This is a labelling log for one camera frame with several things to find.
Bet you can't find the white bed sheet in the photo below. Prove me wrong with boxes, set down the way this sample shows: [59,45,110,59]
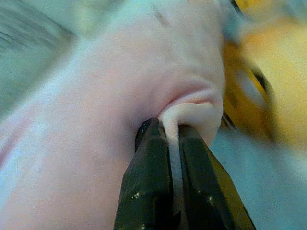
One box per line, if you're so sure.
[0,0,307,230]

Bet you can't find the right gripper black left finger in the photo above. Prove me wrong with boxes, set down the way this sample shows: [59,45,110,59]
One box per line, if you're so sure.
[114,117,178,230]

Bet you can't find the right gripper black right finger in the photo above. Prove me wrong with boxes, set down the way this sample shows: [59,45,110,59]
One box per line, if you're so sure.
[178,124,256,230]

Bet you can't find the pink soft cloth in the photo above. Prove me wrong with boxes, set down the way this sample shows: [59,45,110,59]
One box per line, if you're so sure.
[0,0,227,230]

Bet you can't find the yellow cartoon egg blanket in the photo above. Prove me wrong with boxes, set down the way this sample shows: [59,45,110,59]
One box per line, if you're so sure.
[220,0,307,149]

